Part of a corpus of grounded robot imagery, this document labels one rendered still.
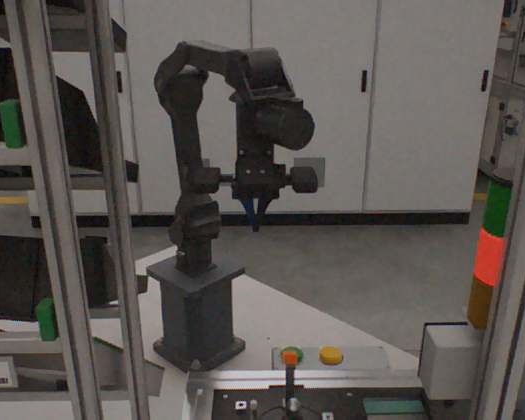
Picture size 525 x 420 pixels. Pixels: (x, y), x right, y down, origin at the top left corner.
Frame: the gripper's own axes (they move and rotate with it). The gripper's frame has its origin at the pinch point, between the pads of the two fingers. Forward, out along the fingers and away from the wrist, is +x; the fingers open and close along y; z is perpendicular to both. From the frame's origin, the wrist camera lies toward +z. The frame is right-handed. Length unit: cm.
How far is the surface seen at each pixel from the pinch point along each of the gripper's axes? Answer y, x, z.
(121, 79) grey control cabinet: -85, 19, -277
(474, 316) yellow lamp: 21.7, -1.7, 32.5
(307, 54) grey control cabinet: 36, 4, -278
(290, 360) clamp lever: 5.0, 18.9, 12.6
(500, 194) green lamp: 21.9, -14.8, 32.9
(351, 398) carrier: 15.2, 28.4, 10.1
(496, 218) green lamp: 21.9, -12.5, 32.9
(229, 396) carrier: -4.4, 28.4, 9.3
